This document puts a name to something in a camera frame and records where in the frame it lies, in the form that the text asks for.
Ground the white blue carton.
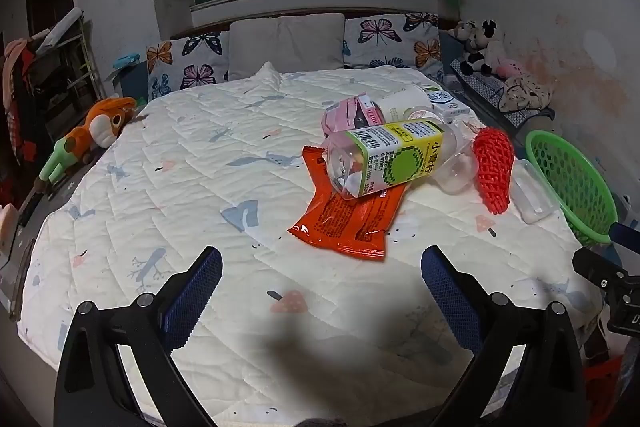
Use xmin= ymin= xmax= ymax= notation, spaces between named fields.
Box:
xmin=425 ymin=84 xmax=472 ymax=124

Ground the butterfly print pillow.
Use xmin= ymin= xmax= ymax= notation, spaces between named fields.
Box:
xmin=342 ymin=12 xmax=444 ymax=78
xmin=146 ymin=32 xmax=231 ymax=100

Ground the red foam fruit net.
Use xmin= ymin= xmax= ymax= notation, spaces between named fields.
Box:
xmin=472 ymin=128 xmax=516 ymax=214

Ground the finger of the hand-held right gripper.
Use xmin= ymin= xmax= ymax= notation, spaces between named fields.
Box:
xmin=608 ymin=221 xmax=640 ymax=254
xmin=572 ymin=247 xmax=629 ymax=291

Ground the grey pillow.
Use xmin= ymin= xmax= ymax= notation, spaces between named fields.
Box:
xmin=228 ymin=13 xmax=346 ymax=82

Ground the wooden headboard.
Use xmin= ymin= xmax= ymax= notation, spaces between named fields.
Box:
xmin=172 ymin=7 xmax=451 ymax=40

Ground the black white cow plush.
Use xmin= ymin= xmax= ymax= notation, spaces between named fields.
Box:
xmin=460 ymin=20 xmax=507 ymax=76

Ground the green plastic basket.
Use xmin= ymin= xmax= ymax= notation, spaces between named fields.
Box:
xmin=525 ymin=130 xmax=617 ymax=246

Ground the pink plush toy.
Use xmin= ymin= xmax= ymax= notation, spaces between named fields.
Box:
xmin=492 ymin=59 xmax=526 ymax=80

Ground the pink packet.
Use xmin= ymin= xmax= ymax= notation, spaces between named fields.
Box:
xmin=321 ymin=93 xmax=386 ymax=138

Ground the green label plastic bottle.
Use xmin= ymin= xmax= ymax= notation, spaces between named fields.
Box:
xmin=327 ymin=118 xmax=463 ymax=199

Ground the white printed quilt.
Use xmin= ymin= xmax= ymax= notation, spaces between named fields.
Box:
xmin=17 ymin=63 xmax=601 ymax=427

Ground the blue patterned bench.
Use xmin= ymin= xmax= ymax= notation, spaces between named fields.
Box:
xmin=450 ymin=57 xmax=556 ymax=134

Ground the red plastic stool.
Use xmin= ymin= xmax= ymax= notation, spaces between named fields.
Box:
xmin=585 ymin=352 xmax=626 ymax=427

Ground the black white dog plush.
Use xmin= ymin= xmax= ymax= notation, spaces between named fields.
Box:
xmin=448 ymin=21 xmax=476 ymax=54

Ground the orange snack packet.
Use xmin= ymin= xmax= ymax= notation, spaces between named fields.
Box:
xmin=287 ymin=146 xmax=408 ymax=262

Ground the spotted beige cloth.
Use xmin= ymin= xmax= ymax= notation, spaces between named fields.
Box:
xmin=500 ymin=76 xmax=554 ymax=112

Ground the clear plastic cup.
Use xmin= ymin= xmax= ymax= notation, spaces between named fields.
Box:
xmin=435 ymin=142 xmax=479 ymax=194

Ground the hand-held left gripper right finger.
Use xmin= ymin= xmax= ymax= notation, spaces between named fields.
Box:
xmin=421 ymin=245 xmax=587 ymax=427

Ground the clear plastic box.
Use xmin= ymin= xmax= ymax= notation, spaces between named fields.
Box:
xmin=512 ymin=159 xmax=556 ymax=224

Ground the metal storage rack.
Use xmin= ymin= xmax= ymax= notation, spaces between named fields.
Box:
xmin=25 ymin=9 xmax=101 ymax=112

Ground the white paper roll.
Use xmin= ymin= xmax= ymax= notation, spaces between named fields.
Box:
xmin=35 ymin=9 xmax=83 ymax=55

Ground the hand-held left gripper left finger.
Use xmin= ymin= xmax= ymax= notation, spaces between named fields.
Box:
xmin=53 ymin=246 xmax=223 ymax=427

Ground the white plastic bottle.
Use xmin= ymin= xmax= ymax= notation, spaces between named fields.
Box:
xmin=375 ymin=84 xmax=436 ymax=122

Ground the orange plush toy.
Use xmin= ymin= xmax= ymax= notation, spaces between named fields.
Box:
xmin=39 ymin=97 xmax=138 ymax=185

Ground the blue nightstand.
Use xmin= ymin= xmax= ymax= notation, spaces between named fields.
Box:
xmin=112 ymin=62 xmax=149 ymax=106

